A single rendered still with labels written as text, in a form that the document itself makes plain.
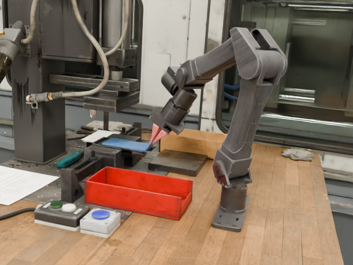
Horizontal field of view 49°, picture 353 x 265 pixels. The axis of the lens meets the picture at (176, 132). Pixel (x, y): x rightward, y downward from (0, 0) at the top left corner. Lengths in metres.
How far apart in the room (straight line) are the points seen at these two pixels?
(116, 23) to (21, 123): 0.44
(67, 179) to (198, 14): 1.00
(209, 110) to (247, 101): 0.82
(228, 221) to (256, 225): 0.07
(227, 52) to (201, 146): 0.53
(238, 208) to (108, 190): 0.32
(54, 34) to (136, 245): 0.65
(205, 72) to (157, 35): 0.82
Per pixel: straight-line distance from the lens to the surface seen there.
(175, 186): 1.04
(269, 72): 0.87
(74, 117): 2.03
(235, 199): 0.97
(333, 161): 1.69
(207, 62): 1.00
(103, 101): 1.10
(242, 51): 0.87
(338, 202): 1.75
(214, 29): 1.67
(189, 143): 1.39
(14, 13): 1.28
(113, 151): 1.15
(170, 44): 1.78
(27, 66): 1.27
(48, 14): 1.22
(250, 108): 0.89
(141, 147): 1.17
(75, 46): 1.17
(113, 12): 1.15
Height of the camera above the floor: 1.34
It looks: 15 degrees down
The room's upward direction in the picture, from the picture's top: 4 degrees clockwise
